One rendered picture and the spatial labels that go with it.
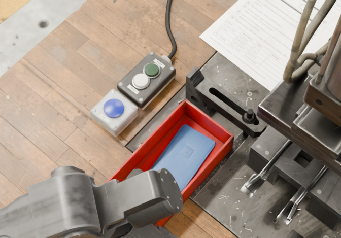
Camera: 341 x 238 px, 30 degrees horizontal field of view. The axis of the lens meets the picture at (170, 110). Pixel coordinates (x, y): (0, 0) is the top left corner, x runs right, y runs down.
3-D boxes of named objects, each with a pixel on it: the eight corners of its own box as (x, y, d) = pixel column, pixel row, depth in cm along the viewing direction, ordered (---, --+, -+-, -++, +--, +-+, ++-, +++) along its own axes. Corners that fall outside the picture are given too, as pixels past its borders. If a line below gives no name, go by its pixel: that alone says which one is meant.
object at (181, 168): (139, 186, 119) (139, 180, 116) (184, 124, 124) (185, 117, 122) (171, 206, 117) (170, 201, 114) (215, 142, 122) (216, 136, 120)
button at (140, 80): (131, 85, 127) (130, 80, 125) (140, 75, 128) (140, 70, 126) (141, 93, 126) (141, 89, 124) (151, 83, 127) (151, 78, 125)
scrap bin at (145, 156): (97, 204, 118) (93, 193, 112) (184, 112, 126) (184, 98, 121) (146, 246, 114) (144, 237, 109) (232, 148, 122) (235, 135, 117)
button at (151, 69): (141, 74, 128) (141, 69, 126) (151, 65, 129) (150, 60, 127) (152, 82, 127) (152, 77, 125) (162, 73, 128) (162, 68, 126)
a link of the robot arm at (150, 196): (172, 160, 82) (126, 135, 71) (189, 223, 78) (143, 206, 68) (97, 193, 85) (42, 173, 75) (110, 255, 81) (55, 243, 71)
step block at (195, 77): (185, 98, 127) (185, 75, 119) (194, 88, 128) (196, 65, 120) (210, 116, 125) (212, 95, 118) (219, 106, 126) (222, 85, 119)
